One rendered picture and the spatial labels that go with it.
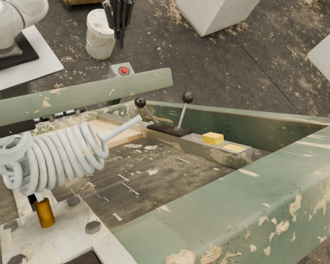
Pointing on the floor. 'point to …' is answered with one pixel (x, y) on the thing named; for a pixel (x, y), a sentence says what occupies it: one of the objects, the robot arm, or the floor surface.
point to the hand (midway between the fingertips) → (119, 38)
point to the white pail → (99, 35)
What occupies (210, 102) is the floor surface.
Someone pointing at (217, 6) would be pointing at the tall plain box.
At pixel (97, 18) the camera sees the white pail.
